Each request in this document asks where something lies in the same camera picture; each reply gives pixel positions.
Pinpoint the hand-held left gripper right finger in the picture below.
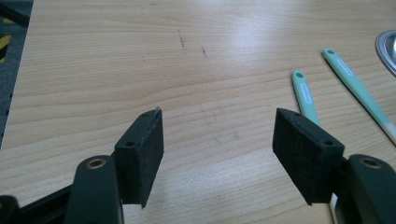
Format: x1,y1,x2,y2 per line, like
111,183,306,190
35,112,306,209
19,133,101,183
271,106,346,207

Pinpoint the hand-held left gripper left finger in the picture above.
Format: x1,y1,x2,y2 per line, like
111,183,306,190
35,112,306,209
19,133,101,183
113,106,165,209

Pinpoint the teal handled white spatula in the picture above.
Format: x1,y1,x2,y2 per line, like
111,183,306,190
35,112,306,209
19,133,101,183
291,69,340,224

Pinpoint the steel utensil stand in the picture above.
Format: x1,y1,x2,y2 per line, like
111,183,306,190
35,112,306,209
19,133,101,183
375,29,396,78

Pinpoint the long green toothbrush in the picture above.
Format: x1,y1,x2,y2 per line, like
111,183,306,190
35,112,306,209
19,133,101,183
321,48,396,147

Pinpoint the yellow black floor tape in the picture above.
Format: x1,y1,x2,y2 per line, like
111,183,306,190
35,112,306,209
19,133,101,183
0,18,14,64

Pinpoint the black metal stand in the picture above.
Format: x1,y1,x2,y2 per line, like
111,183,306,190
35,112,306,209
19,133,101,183
0,2,31,28

